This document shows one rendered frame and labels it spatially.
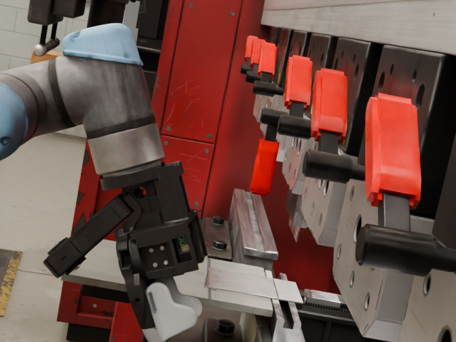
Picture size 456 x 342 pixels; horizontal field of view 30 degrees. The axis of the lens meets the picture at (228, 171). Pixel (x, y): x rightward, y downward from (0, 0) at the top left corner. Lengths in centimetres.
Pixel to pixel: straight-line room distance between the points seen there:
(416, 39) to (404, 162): 15
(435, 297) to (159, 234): 53
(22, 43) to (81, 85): 711
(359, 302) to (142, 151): 42
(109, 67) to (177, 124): 109
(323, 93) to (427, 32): 11
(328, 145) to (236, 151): 141
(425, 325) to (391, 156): 8
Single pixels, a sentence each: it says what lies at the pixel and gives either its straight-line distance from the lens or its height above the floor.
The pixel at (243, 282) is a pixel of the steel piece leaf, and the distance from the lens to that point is 114.
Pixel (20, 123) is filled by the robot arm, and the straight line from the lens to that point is 77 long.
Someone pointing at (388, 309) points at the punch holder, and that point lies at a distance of 48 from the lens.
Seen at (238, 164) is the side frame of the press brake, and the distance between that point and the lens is 197.
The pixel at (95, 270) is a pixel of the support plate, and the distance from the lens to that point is 109.
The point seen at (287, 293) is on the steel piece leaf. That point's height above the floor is 100.
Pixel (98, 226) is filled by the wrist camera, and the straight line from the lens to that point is 91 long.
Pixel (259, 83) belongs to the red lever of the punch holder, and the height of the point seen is 126.
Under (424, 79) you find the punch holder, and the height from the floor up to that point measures 132.
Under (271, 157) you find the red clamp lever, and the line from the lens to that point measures 94.
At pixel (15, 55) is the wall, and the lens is 800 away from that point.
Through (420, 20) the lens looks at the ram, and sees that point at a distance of 52.
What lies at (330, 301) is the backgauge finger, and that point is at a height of 100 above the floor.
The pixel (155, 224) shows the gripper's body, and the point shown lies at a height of 111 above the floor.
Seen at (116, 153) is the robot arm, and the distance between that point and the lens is 88.
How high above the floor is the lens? 134
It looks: 10 degrees down
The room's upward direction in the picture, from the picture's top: 11 degrees clockwise
